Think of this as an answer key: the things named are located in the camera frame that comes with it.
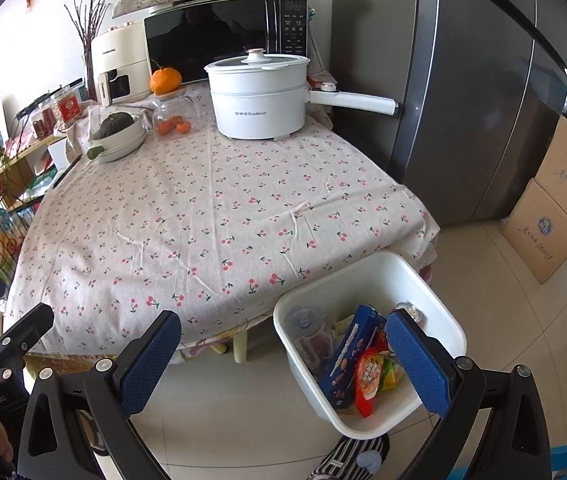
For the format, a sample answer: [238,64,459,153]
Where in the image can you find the white dish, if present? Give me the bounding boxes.
[85,115,147,163]

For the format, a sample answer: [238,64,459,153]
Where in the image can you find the clear plastic cup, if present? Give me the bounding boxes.
[282,304,339,377]

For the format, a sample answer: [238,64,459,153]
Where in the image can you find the white electric pot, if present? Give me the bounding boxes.
[204,48,399,140]

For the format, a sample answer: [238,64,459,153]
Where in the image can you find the red jar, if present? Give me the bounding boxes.
[56,92,83,129]
[32,105,57,139]

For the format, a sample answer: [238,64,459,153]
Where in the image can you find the large orange tangerine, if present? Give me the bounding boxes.
[150,66,183,95]

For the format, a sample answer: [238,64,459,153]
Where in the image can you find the grey refrigerator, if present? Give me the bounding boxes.
[331,0,567,229]

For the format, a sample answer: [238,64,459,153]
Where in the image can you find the cherry print tablecloth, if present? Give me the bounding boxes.
[4,82,441,361]

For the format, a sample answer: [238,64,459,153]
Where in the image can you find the dried branches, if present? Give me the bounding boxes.
[64,0,115,63]

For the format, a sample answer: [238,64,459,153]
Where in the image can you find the white plastic bin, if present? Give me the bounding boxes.
[272,251,467,441]

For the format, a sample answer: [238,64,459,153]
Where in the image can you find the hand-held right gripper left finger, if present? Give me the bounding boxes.
[16,310,183,480]

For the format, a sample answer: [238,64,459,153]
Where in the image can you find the red snack packet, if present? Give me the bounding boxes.
[354,347,390,419]

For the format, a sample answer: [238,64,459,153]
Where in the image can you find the striped slipper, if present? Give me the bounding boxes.
[307,434,392,480]

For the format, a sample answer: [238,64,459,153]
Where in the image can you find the red drink can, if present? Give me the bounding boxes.
[393,301,427,324]

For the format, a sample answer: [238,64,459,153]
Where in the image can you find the blue snack box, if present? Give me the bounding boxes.
[320,304,389,409]

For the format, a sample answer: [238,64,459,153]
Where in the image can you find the green squash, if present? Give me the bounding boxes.
[98,112,137,140]

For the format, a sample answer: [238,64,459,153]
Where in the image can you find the white air fryer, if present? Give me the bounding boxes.
[88,22,152,107]

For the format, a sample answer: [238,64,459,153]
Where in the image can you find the table leg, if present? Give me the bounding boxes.
[232,331,250,364]

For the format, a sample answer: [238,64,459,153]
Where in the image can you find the glass bowl with small oranges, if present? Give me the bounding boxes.
[152,94,199,137]

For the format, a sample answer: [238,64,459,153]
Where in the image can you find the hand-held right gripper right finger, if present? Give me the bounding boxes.
[386,308,552,480]

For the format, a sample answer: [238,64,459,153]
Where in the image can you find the black microwave oven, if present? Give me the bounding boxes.
[142,0,309,87]

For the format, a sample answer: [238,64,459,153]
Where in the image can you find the green plastic packet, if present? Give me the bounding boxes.
[378,354,407,392]

